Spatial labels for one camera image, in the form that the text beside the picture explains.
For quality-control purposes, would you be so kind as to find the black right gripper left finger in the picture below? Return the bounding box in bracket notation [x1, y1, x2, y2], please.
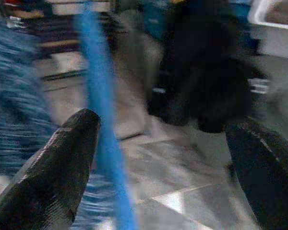
[0, 108, 102, 230]

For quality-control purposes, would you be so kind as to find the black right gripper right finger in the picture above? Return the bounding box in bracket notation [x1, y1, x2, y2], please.
[225, 116, 288, 230]

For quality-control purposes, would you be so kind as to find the blue plaid garment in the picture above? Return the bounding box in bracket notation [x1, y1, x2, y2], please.
[0, 15, 120, 230]

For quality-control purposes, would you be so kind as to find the blue terry towel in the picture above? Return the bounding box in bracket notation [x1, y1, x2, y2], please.
[73, 11, 138, 230]

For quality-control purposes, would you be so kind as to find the black hanging garment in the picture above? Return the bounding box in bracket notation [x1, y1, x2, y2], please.
[146, 0, 267, 134]

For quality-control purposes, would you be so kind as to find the large white storage bin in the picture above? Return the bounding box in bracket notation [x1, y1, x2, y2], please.
[251, 0, 288, 59]

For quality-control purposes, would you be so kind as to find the black drying rack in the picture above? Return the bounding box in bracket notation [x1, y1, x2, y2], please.
[2, 0, 125, 83]

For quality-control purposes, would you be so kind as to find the blue plastic container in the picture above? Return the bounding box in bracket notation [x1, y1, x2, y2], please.
[143, 0, 173, 40]

